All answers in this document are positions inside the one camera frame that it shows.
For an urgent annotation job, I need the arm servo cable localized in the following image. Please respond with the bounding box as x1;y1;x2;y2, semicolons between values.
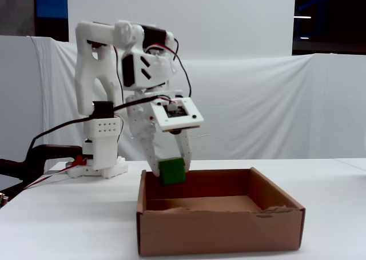
113;44;126;135

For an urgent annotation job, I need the black camera cable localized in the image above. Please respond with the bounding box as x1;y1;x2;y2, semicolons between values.
27;95;161;165

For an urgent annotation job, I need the black bar clamp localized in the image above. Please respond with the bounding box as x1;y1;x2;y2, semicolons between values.
0;144;86;194

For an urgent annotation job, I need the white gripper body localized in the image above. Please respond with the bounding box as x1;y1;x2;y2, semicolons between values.
125;89;184;107

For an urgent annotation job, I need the white draped cloth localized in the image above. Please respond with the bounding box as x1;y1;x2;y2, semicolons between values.
28;35;366;161

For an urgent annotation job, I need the white partition panel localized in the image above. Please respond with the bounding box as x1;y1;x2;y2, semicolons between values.
0;35;43;161

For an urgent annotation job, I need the green cube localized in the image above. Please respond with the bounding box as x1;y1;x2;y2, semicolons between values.
157;157;187;186

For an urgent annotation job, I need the brown cardboard box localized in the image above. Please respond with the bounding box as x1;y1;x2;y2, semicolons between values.
136;166;306;257

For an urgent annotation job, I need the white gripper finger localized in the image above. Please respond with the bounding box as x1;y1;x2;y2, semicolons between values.
173;129;193;174
125;103;161;178

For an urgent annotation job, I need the dark glass window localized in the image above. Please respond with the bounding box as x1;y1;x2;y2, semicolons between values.
34;0;69;42
292;0;366;56

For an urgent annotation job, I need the red gripper servo cable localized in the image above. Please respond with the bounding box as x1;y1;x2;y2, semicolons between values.
148;38;192;98

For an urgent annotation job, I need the white backdrop board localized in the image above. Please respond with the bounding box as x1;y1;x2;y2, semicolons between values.
67;0;297;61

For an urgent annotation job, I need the white wrist camera plate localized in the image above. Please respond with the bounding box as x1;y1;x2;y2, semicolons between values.
148;97;205;135

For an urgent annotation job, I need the red white base cable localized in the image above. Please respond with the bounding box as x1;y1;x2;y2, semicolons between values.
24;168;78;190

